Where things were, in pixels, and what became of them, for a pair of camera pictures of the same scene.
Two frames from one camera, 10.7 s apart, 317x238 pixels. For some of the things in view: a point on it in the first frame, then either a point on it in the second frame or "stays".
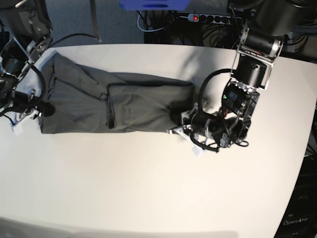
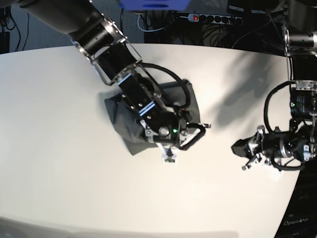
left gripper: x=184 y=130 -> x=242 y=148
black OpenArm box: x=299 y=220 stays
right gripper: x=29 y=106 -> x=165 y=147
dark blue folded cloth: x=154 y=5 stays
